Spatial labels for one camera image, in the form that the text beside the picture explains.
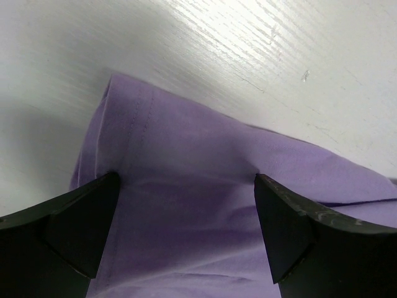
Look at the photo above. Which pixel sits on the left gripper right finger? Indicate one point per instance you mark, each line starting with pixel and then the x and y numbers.
pixel 314 251

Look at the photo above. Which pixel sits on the purple t shirt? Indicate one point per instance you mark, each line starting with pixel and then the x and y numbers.
pixel 186 223

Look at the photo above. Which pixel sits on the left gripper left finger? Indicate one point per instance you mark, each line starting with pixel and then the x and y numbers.
pixel 54 249

